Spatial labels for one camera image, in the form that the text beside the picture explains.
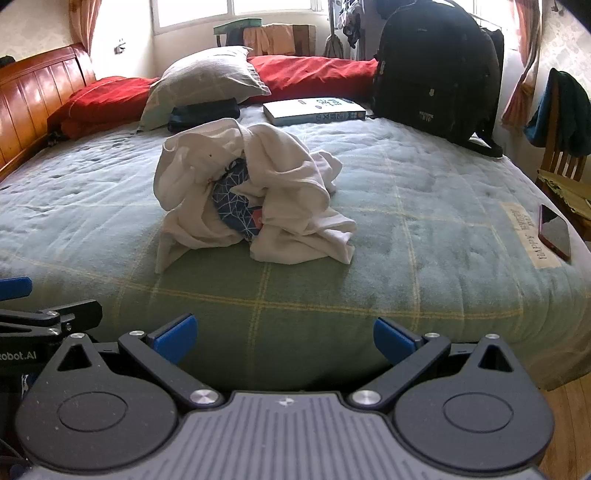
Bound grey pillow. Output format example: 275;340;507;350
137;46;271;132

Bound white sweatshirt with bear print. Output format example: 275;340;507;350
154;117;357;274

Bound hanging clothes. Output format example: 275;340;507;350
339;0;366;47

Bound orange patterned curtain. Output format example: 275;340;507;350
69;0;103;52
501;0;544;132

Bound green stool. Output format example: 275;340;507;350
213;18;262;47

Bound red quilt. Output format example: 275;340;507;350
46;55;379;139

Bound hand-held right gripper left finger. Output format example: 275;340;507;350
58;313;225;412

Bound wooden headboard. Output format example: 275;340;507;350
0;44;96;182

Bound wooden chair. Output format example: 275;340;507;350
536;69;591;241

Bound orange cloth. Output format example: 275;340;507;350
243;24;296;57

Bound light blue book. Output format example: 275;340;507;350
263;97;368;127

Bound green plaid bed blanket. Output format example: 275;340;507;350
0;99;591;393

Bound dark teal garment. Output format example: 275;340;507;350
524;68;591;158

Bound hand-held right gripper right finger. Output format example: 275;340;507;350
348;318;515;411

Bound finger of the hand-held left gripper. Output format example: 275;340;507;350
0;299;103;337
0;276;33;302

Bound red smartphone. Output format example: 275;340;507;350
538;204;572;260

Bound window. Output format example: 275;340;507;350
152;0;326;34

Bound dark folded cloth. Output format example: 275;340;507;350
167;98;242;133

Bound black backpack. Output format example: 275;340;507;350
369;0;506;158

